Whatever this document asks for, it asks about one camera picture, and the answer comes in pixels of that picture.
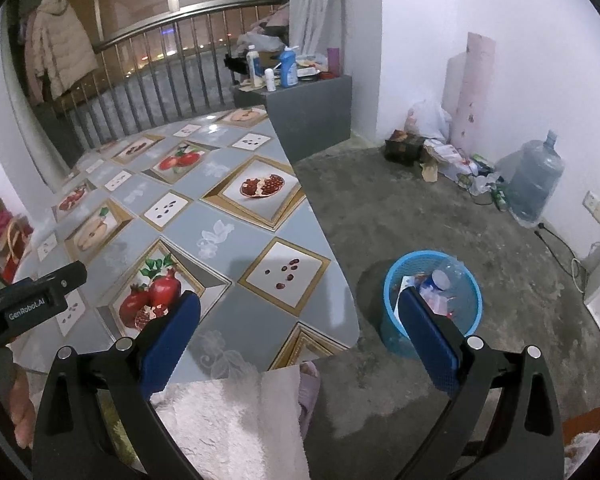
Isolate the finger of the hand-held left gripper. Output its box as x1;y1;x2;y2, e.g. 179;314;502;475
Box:
27;260;88;301

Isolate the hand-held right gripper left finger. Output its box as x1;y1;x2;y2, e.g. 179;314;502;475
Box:
32;290;202;480

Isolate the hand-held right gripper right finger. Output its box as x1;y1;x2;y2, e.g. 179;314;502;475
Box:
390;287;566;480

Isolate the blue plastic basket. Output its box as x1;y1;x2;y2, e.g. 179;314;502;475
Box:
379;251;483;358

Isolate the blue label plastic bottle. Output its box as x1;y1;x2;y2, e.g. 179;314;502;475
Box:
419;269;453;295

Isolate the clear plastic bottle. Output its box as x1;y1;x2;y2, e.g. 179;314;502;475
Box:
427;255;476;321

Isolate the person's left hand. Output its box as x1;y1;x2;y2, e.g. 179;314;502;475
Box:
9;362;37;448

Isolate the pile of colourful bags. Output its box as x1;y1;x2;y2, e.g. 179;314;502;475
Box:
0;195;35;286

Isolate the white fuzzy blanket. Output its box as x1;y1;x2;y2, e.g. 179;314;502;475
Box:
150;365;311;480

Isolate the pink slipper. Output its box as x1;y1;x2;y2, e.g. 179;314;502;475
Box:
297;360;322;436

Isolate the fruit print tablecloth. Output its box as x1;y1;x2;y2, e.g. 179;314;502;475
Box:
10;106;362;376

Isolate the brown paper piece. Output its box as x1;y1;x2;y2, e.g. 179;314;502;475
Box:
420;152;443;183

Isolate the pile of papers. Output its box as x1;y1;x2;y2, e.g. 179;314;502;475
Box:
425;137;496;191

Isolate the large water jug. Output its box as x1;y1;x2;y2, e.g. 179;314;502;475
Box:
505;130;566;226

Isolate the dark box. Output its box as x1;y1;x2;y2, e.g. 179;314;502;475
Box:
384;129;426;165

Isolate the beige padded jacket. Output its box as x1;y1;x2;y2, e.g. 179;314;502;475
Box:
24;0;99;101

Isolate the grey cabinet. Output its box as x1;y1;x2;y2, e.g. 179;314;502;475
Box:
232;74;353;163

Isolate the tall white bottle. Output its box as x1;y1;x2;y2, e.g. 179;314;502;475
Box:
246;45;262;86

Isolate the metal railing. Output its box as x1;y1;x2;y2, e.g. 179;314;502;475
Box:
30;0;291;161

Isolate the blue lotion bottle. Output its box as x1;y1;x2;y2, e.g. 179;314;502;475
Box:
278;46;299;87

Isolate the white curtain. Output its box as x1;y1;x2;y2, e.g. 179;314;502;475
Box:
287;0;348;56

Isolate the black cable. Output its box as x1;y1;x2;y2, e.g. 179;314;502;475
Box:
536;222;588;291

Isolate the wall socket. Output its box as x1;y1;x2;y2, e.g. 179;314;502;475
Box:
582;190;600;225

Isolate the pink board against wall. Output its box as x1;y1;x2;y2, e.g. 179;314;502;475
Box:
452;31;496;148

